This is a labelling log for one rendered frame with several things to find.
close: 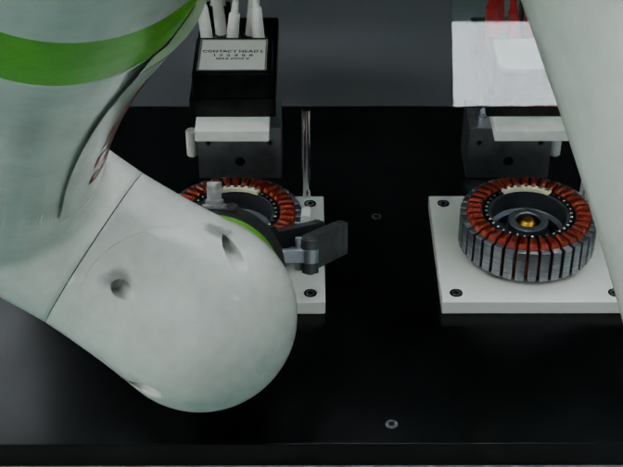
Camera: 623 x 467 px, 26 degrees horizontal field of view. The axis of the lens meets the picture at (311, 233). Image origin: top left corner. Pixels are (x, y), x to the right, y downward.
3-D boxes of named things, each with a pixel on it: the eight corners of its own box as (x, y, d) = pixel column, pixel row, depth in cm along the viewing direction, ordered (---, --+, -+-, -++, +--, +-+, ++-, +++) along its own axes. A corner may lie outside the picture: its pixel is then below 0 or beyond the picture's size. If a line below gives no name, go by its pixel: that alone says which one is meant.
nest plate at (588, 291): (630, 313, 107) (632, 301, 106) (441, 314, 107) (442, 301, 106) (597, 206, 119) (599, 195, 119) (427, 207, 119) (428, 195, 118)
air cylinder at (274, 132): (282, 179, 123) (281, 127, 120) (199, 179, 123) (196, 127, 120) (283, 149, 127) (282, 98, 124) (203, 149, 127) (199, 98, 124)
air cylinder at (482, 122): (547, 179, 123) (553, 127, 120) (465, 179, 123) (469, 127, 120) (540, 149, 127) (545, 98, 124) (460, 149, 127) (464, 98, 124)
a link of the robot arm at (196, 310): (223, 475, 72) (336, 307, 71) (23, 350, 71) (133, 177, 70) (237, 403, 86) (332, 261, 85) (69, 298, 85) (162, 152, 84)
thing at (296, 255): (225, 240, 96) (286, 246, 93) (268, 231, 100) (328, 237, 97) (225, 273, 96) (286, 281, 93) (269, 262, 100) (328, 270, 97)
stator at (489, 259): (601, 289, 108) (606, 251, 105) (460, 284, 108) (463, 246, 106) (585, 208, 117) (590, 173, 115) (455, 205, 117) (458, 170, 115)
